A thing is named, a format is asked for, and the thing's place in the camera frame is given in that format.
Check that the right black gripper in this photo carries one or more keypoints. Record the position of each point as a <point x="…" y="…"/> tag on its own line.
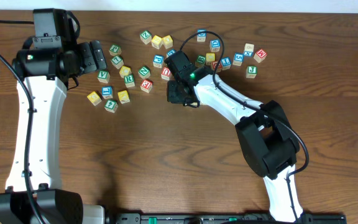
<point x="172" y="96"/>

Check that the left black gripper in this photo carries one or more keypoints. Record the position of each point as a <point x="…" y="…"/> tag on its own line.
<point x="89" y="64"/>

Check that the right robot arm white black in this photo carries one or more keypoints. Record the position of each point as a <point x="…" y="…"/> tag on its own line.
<point x="268" y="143"/>

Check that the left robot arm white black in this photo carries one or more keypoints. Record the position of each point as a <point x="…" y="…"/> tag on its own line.
<point x="43" y="68"/>

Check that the red U block centre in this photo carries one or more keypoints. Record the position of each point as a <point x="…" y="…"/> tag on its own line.
<point x="165" y="73"/>

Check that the red u block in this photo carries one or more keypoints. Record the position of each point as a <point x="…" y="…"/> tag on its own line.
<point x="165" y="73"/>
<point x="217" y="66"/>

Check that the green V block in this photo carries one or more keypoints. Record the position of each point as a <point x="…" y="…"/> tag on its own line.
<point x="103" y="76"/>

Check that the green J block left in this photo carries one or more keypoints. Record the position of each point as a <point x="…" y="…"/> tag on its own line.
<point x="115" y="50"/>

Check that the green j block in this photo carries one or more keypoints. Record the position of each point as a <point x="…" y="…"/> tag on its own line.
<point x="115" y="50"/>
<point x="251" y="72"/>

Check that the green 7 block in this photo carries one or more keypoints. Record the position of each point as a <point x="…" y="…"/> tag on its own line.
<point x="117" y="62"/>

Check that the red E block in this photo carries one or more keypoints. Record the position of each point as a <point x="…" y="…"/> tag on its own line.
<point x="146" y="85"/>

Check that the yellow C block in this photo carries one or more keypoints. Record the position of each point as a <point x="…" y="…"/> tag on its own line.
<point x="125" y="71"/>

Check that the green B block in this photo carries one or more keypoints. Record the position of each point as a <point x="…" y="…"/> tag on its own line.
<point x="200" y="61"/>

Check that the blue P block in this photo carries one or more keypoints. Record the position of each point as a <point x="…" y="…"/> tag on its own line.
<point x="158" y="61"/>

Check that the blue T block left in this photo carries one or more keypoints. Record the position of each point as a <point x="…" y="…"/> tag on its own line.
<point x="107" y="92"/>

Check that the green N block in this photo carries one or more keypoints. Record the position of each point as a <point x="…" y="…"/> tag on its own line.
<point x="144" y="72"/>

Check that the yellow G block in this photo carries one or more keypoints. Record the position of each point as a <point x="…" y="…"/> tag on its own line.
<point x="94" y="98"/>

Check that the blue L block centre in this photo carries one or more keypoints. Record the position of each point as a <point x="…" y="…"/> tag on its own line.
<point x="171" y="52"/>

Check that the green R block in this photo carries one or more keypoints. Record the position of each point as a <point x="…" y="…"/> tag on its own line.
<point x="129" y="81"/>

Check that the red U block right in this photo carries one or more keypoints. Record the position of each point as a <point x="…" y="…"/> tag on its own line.
<point x="217" y="66"/>

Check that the yellow block beside B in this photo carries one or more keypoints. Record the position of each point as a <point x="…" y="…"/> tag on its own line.
<point x="210" y="57"/>

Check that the yellow K block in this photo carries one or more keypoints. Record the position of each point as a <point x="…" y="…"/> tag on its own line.
<point x="123" y="96"/>

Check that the yellow block top right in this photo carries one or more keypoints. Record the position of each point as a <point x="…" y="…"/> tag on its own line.
<point x="167" y="41"/>

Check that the green 4 block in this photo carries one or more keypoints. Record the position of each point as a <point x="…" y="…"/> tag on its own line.
<point x="111" y="106"/>

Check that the yellow block top left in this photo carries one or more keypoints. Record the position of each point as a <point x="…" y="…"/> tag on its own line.
<point x="157" y="42"/>

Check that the green Z block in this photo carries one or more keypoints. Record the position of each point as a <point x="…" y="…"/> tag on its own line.
<point x="146" y="37"/>

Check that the blue D block upper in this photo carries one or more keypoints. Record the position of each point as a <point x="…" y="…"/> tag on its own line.
<point x="201" y="35"/>

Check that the blue d block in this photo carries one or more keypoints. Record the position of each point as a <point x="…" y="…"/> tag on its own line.
<point x="201" y="35"/>
<point x="215" y="45"/>

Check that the blue D block lower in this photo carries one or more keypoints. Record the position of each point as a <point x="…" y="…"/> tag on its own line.
<point x="215" y="45"/>

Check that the blue 5 block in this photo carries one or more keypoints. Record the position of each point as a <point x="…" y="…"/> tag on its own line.
<point x="238" y="59"/>

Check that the green J block right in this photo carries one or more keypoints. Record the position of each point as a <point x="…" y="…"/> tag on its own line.
<point x="251" y="72"/>

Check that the blue X block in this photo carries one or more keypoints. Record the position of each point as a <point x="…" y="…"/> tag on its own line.
<point x="248" y="50"/>

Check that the red M block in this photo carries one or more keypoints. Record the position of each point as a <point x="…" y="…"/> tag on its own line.
<point x="260" y="55"/>

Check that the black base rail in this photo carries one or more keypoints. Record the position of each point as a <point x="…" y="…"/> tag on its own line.
<point x="222" y="218"/>

